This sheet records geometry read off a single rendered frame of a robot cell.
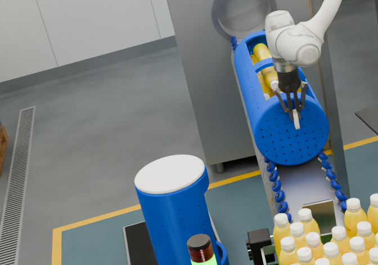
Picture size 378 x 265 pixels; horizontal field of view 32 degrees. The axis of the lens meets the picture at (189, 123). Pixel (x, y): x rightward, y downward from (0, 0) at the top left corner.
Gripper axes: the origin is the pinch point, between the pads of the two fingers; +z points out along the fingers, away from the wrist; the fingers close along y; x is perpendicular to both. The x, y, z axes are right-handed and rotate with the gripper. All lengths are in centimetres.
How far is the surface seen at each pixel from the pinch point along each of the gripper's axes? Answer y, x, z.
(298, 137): 0.3, 3.0, 9.0
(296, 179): -3.9, -3.0, 23.3
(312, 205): -4.1, -41.4, 11.1
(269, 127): -9.8, 3.5, 2.9
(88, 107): -152, 362, 116
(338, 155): 31, 106, 79
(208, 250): -36, -80, -8
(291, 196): -7.9, -14.3, 23.2
